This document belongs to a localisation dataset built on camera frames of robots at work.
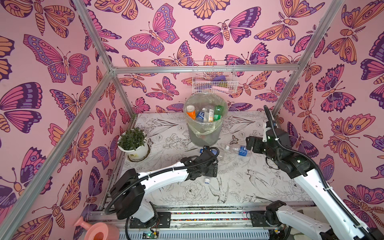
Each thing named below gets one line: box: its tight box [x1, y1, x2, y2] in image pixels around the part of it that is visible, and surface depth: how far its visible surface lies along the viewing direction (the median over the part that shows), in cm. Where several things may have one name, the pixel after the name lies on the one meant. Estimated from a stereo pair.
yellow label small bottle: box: [208, 105, 215, 123], surface depth 87 cm
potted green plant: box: [117, 127, 149, 160], surface depth 87 cm
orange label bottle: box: [186, 105, 197, 120], surface depth 88 cm
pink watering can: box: [73, 216, 120, 240], surface depth 64 cm
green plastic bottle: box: [214, 105, 224, 122], surface depth 90 cm
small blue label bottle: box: [196, 107, 206, 123], surface depth 91 cm
